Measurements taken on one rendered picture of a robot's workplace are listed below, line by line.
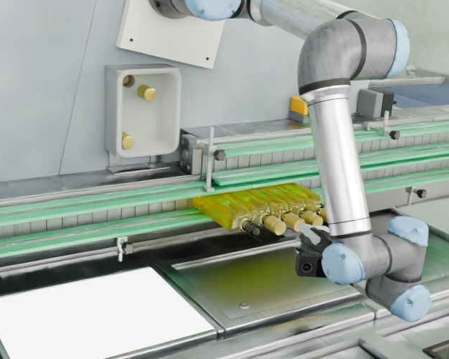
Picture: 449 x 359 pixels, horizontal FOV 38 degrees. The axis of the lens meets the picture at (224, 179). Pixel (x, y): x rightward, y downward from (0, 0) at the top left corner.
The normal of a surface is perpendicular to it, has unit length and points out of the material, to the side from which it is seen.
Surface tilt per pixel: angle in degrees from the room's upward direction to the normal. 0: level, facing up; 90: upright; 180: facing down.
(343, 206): 52
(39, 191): 90
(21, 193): 90
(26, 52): 0
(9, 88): 0
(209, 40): 0
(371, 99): 90
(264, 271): 90
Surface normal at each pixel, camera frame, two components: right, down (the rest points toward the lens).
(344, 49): 0.35, -0.05
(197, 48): 0.52, 0.31
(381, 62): 0.48, 0.54
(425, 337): 0.07, -0.94
